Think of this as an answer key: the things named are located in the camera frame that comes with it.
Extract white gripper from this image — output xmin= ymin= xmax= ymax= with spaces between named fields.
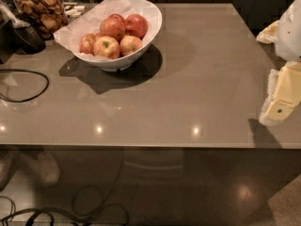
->
xmin=256 ymin=0 xmax=301 ymax=126

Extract yellow-red apple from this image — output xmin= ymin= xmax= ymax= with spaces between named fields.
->
xmin=119 ymin=35 xmax=143 ymax=57
xmin=94 ymin=36 xmax=119 ymax=59

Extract white ceramic bowl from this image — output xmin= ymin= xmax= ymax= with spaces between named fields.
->
xmin=76 ymin=0 xmax=163 ymax=72

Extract back right red apple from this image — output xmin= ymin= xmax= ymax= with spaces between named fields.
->
xmin=125 ymin=14 xmax=148 ymax=39

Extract top centre red apple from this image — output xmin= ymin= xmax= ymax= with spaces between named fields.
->
xmin=100 ymin=17 xmax=125 ymax=41

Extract left small red apple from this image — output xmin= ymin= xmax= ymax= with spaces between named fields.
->
xmin=79 ymin=33 xmax=96 ymax=55

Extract white small items behind bowl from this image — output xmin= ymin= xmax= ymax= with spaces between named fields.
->
xmin=64 ymin=5 xmax=86 ymax=17

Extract glass jar of dried chips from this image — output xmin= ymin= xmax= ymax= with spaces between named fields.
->
xmin=13 ymin=0 xmax=67 ymax=40

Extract black round appliance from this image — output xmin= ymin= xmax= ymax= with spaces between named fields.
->
xmin=8 ymin=23 xmax=46 ymax=55

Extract black cables on floor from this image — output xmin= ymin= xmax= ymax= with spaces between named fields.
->
xmin=0 ymin=151 xmax=130 ymax=226

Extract white scoop handle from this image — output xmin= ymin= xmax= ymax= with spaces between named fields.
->
xmin=0 ymin=0 xmax=30 ymax=28

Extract black cable on table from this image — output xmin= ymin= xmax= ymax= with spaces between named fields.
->
xmin=0 ymin=68 xmax=50 ymax=104

